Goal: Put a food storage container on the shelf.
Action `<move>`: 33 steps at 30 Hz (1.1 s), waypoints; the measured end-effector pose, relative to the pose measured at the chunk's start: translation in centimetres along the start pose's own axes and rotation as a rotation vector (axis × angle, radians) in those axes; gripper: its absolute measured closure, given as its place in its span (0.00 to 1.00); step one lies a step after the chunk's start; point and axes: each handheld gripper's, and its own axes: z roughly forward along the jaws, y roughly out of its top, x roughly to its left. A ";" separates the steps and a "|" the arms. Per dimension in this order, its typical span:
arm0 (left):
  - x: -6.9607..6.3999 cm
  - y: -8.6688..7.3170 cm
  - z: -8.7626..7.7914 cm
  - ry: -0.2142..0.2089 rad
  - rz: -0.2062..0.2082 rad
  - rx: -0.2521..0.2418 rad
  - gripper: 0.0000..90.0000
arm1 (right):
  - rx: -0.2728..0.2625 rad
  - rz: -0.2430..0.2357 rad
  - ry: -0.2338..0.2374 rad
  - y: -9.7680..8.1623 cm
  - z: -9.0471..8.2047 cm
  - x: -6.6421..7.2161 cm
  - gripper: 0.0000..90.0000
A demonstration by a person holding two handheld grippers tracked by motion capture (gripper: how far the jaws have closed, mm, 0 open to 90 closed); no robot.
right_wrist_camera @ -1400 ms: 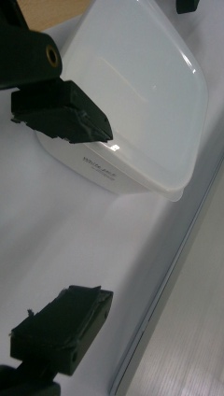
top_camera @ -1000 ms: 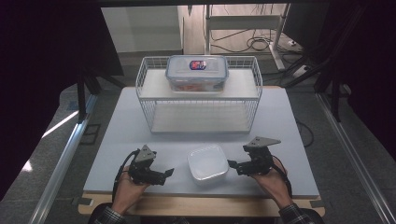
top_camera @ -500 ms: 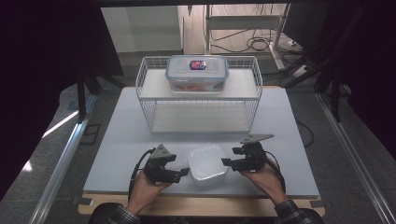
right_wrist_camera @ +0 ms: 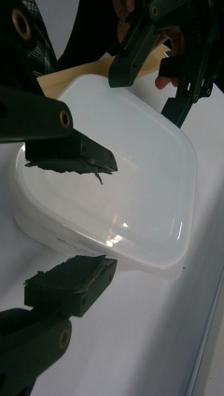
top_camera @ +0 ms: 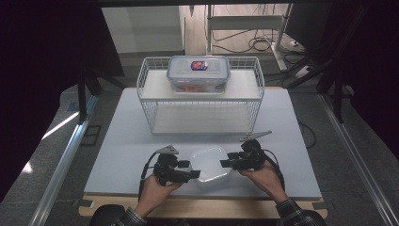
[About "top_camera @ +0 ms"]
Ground clear container with blue-rimmed lid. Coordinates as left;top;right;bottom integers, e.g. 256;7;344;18
166;55;231;95

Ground black curtain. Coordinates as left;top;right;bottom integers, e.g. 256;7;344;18
0;0;125;203
309;0;399;159

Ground black metal stand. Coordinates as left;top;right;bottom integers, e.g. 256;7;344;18
72;57;128;124
286;6;370;124

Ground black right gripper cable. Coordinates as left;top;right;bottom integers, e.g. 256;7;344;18
263;148;286;192

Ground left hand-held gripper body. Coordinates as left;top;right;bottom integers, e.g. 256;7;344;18
152;143;191;186

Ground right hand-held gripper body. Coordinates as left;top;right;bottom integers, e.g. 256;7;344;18
232;129;273;172

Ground white two-tier wire rack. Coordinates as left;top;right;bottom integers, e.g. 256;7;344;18
136;56;266;137

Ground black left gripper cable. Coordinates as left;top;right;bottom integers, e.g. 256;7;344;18
137;151;162;202

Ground white desk with metal legs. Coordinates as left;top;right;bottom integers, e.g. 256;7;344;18
205;3;295;72

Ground aluminium rail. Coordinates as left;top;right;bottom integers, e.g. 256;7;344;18
317;93;399;226
28;93;100;226

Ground black floor cable loop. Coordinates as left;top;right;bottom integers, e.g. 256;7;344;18
296;120;318;151

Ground black cables on floor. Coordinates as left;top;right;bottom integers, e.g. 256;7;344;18
211;27;304;55

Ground person's right hand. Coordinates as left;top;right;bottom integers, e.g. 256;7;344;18
239;160;289;205

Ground person's left hand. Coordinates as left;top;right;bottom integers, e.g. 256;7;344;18
134;173;184;218

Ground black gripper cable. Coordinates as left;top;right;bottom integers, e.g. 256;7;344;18
263;148;286;192
137;151;162;202

